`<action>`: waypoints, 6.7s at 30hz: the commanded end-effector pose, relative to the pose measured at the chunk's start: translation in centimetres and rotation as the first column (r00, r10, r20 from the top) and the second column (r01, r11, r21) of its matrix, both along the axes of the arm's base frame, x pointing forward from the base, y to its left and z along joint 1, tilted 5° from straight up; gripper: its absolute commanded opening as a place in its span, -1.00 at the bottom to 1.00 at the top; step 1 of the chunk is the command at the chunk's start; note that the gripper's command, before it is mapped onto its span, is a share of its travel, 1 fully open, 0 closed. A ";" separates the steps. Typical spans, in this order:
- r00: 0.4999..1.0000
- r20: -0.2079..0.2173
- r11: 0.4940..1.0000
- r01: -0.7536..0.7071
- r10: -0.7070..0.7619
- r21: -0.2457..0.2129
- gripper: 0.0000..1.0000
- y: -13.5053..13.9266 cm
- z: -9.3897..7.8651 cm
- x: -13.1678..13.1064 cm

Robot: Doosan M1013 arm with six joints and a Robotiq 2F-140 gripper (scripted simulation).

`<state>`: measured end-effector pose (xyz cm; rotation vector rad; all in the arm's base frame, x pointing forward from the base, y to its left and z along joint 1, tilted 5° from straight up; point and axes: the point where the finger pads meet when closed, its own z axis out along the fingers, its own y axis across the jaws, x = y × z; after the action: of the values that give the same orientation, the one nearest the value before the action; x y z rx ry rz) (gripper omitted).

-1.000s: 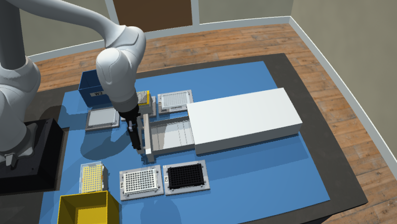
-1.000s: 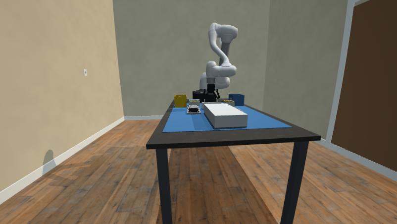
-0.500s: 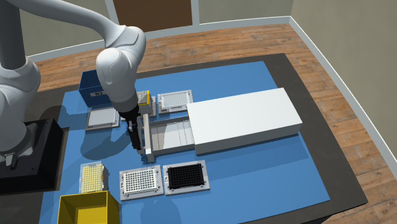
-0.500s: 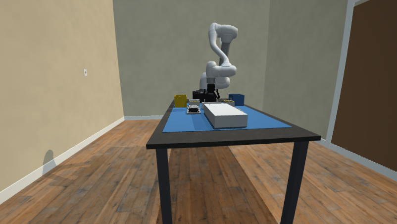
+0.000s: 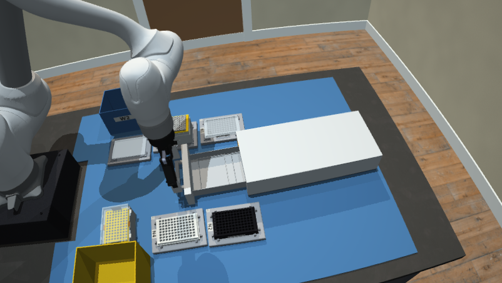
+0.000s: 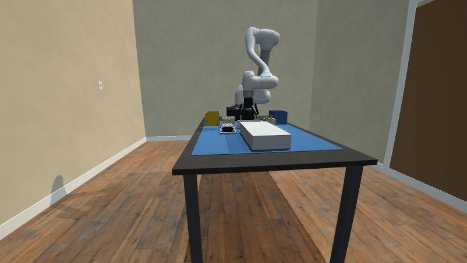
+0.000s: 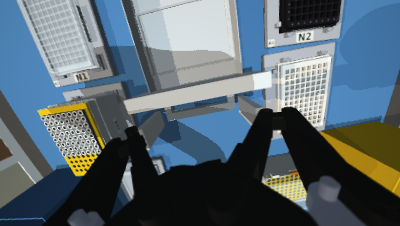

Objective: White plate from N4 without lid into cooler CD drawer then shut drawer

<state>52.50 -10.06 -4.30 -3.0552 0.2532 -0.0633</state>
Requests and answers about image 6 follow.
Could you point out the blue flat mat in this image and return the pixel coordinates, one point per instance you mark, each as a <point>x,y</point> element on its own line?
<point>211,142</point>

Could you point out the dark blue open bin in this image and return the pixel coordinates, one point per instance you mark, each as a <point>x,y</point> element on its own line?
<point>280,116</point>

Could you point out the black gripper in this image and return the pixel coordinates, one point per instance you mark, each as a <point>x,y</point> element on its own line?
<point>248,103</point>

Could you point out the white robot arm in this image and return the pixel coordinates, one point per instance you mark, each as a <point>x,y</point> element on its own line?
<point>257,86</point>

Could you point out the yellow open-top bin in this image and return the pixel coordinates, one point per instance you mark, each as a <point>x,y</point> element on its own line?
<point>212,118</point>

